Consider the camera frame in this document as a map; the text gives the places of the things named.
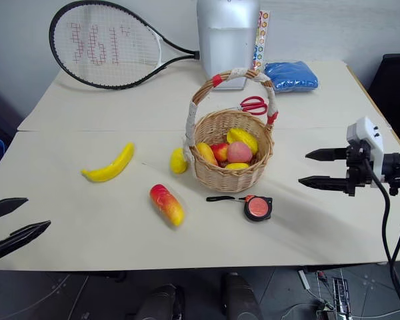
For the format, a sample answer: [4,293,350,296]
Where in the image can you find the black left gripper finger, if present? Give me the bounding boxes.
[0,219,52,260]
[0,197,29,221]

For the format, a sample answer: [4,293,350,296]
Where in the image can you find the dark rounded shape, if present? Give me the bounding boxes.
[143,283,187,320]

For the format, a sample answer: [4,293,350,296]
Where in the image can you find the yellow banana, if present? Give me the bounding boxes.
[81,142,135,183]

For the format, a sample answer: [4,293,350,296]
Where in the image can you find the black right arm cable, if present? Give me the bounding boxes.
[362,156,400,311]

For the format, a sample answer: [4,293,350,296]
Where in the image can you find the black office chair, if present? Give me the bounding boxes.
[367,53,400,150]

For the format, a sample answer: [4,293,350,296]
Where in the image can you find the pink peach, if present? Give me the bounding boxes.
[227,141,254,164]

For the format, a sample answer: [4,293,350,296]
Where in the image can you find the small yellow red mango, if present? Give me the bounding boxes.
[195,142,219,167]

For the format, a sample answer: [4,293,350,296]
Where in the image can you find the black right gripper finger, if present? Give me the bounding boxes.
[305,148,349,163]
[298,175,349,193]

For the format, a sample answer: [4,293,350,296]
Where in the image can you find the white power strip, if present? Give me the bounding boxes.
[297,269,313,290]

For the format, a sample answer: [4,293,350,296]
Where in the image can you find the silver metal floor device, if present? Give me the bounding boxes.
[331,275,351,316]

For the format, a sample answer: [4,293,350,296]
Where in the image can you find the black white tennis racket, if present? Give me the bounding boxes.
[48,0,201,91]

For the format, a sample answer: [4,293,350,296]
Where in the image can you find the wicker basket with handle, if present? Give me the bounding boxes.
[183,67,279,194]

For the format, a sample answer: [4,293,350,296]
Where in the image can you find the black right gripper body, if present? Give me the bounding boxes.
[344,139,375,198]

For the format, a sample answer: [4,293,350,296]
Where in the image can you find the large red yellow mango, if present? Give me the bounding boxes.
[149,183,185,227]

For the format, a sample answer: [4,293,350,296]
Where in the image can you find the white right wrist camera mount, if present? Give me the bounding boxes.
[346,116,386,189]

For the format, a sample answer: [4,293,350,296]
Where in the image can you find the silver metal canister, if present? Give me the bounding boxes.
[196,0,261,91]

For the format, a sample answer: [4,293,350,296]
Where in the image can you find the blue plastic bag pack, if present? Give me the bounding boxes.
[263,61,319,94]

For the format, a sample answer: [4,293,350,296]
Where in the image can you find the black orange tape measure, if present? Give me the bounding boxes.
[206,195,273,222]

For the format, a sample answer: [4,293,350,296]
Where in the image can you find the red handled scissors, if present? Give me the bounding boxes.
[225,96,269,117]

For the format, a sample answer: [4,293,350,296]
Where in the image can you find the red apple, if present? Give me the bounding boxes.
[210,143,230,163]

